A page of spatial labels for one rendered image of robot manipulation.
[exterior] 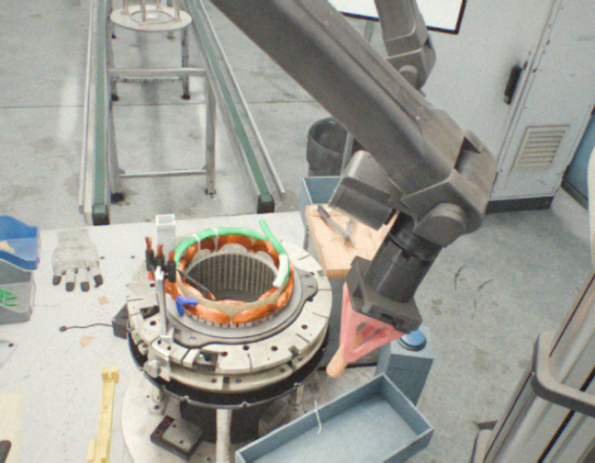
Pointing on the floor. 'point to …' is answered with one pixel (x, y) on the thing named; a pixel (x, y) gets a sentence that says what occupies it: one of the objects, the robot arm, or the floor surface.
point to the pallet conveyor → (95, 167)
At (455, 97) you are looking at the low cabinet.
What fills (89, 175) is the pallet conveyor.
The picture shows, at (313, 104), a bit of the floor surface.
